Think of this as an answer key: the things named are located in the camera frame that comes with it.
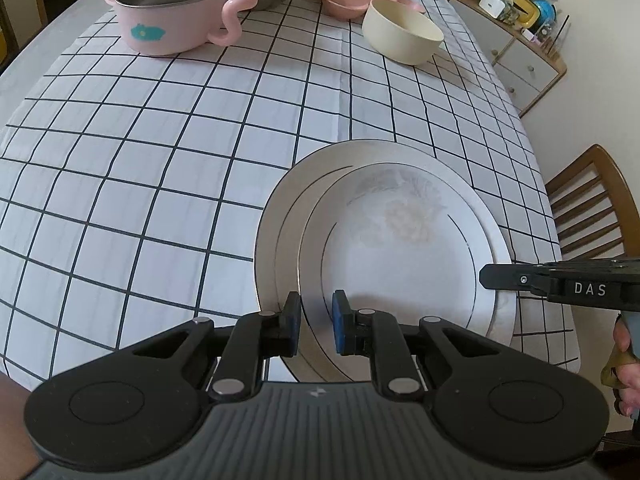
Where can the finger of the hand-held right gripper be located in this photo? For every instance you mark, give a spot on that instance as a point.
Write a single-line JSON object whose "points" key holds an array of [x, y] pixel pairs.
{"points": [[505, 277]]}

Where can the large white plate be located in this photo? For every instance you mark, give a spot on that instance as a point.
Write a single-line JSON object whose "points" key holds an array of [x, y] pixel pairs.
{"points": [[280, 220]]}

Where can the white checked tablecloth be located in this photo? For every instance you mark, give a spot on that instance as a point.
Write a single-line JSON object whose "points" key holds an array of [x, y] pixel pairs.
{"points": [[150, 160]]}

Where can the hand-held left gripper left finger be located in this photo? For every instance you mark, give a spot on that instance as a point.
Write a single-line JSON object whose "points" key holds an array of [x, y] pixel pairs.
{"points": [[296, 325]]}

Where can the yellow plastic holder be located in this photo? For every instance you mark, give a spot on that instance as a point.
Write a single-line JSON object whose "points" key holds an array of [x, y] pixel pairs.
{"points": [[525, 10]]}

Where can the white wooden cabinet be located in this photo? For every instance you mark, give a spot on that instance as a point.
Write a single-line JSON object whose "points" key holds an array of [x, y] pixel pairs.
{"points": [[525, 70]]}

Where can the wooden chair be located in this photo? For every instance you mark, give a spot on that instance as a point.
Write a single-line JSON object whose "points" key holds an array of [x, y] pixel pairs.
{"points": [[600, 160]]}

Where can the small white floral plate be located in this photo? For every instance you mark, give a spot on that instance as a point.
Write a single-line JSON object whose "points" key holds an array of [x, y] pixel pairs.
{"points": [[400, 260]]}

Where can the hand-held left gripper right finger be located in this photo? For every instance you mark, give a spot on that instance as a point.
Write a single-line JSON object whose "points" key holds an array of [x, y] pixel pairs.
{"points": [[340, 322]]}

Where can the person's right hand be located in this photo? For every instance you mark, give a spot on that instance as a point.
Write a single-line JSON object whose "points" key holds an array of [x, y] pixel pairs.
{"points": [[631, 382]]}

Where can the cream bowl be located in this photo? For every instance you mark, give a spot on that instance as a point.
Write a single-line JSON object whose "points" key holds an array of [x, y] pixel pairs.
{"points": [[395, 42]]}

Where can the white box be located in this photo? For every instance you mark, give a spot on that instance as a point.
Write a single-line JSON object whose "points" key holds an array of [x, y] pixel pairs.
{"points": [[492, 4]]}

